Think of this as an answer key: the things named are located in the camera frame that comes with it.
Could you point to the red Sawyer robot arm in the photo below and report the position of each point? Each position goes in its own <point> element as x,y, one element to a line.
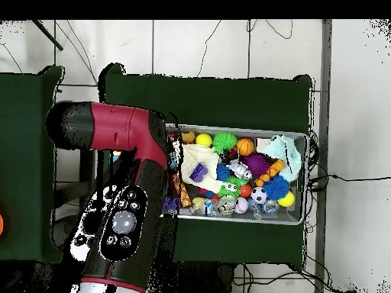
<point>116,131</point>

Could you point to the silver mesh bin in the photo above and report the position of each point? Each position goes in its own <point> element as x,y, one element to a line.
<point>290,215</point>

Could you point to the cream knitted cloth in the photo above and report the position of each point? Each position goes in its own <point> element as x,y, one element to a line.
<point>201,161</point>

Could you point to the purple toy block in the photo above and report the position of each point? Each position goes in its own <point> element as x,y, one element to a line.
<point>198,173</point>

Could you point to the smooth yellow ball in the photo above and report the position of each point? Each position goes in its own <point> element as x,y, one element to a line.
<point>203,139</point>

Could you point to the green spiky rubber ball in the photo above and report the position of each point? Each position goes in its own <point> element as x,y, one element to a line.
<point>225,141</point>

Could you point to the orange toy basketball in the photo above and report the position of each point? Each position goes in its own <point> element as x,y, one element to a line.
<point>245,146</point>

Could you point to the purple spiky ball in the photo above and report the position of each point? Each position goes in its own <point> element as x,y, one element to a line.
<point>256,163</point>

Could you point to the dark green tablecloth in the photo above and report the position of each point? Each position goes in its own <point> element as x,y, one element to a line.
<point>27,171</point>
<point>213,100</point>

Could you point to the small soccer ball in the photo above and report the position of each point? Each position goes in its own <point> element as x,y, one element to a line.
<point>259,195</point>

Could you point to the blue spiky rubber ball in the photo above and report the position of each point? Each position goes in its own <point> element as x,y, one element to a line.
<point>276,187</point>

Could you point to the mint green cloth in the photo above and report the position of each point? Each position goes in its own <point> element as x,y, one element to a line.
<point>284,149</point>

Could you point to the dark metal rod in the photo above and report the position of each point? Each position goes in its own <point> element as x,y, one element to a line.
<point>49,36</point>

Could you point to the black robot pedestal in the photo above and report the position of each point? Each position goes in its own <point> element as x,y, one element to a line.
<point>201,280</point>

